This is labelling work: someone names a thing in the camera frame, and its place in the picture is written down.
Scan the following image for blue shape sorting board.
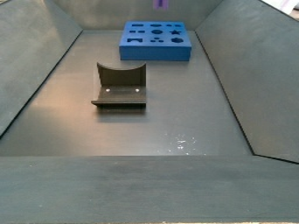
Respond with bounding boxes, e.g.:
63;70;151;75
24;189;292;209
119;21;192;61

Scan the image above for purple three prong peg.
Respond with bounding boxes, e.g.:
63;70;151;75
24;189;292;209
153;0;168;10

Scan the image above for dark curved block holder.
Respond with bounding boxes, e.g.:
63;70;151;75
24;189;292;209
91;64;147;107

